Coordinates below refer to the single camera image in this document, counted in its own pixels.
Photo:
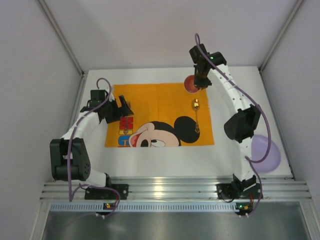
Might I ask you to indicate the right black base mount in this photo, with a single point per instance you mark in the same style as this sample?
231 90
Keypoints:
226 192

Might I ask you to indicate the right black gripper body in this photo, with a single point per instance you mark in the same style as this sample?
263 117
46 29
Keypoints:
202 79

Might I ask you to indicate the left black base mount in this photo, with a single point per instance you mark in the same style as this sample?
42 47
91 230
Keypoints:
104 194

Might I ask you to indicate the red cup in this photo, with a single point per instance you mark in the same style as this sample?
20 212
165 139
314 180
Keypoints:
189 84

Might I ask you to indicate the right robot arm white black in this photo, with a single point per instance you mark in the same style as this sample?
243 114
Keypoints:
211 69

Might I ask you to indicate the gold spoon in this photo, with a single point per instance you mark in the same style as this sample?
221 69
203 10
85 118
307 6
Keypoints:
196 106

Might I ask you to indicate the perforated cable duct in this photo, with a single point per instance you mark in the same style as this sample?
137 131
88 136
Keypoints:
148 207

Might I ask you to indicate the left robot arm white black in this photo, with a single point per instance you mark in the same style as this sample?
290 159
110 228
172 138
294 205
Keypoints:
69 157

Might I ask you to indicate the orange Mickey Mouse placemat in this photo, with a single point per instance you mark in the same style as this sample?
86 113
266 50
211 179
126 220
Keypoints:
162 117

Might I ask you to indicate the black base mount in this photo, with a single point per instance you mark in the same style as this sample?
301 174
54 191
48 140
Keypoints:
226 192
104 194

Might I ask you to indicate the aluminium rail frame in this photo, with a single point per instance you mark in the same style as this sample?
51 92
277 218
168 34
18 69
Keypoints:
188 180

